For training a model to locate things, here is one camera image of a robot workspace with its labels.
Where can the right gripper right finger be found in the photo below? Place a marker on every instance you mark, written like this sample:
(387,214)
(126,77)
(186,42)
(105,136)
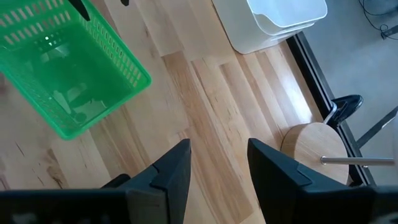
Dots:
(286,193)

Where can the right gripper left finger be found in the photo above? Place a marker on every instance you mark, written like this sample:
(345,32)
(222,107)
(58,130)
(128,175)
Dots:
(168,189)

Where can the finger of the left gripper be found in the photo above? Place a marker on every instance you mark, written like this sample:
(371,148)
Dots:
(80,9)
(125,2)

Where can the green slotted plastic basket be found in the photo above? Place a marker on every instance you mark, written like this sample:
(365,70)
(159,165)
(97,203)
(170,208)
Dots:
(68,65)

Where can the white plastic basket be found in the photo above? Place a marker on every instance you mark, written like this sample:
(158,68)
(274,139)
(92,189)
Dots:
(245,34)
(289,12)

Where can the wooden base metal rod holder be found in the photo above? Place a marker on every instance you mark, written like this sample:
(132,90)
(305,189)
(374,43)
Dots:
(311,149)

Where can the grey metal chair leg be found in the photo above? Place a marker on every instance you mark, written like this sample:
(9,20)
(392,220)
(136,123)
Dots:
(377,126)

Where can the black table edge rail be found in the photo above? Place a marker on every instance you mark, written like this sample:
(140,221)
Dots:
(314,81)

